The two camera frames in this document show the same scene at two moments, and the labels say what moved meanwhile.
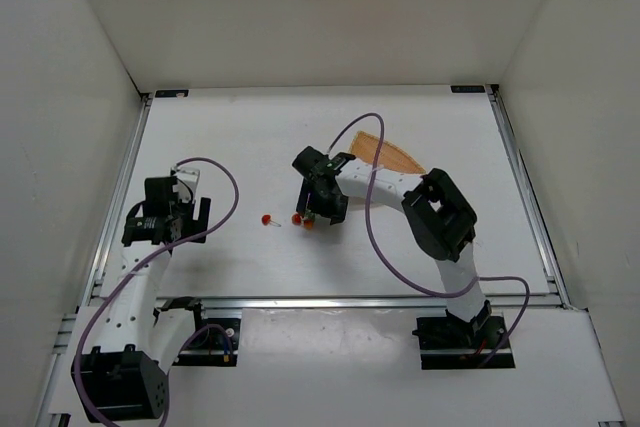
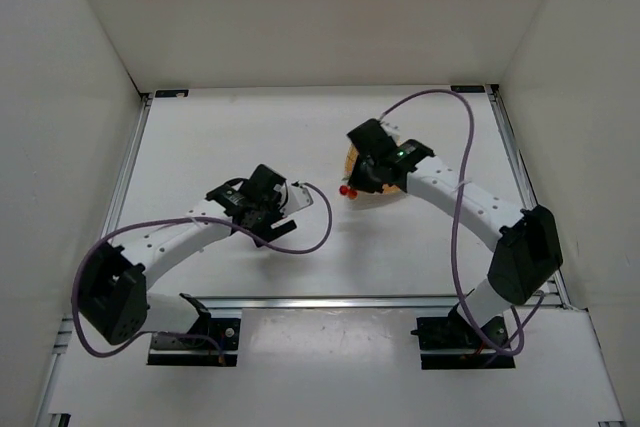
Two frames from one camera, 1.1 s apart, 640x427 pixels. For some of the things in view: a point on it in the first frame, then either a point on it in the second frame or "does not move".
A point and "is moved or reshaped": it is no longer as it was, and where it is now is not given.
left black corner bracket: x=171 y=93 does not move
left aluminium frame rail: x=113 y=210 does not move
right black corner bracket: x=467 y=88 does not move
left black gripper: x=198 y=220 to x=272 y=231
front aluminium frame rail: x=366 y=303 does not move
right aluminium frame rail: x=506 y=129 does not move
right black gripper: x=317 y=203 to x=361 y=179
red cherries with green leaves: x=297 y=219 is moved or reshaped
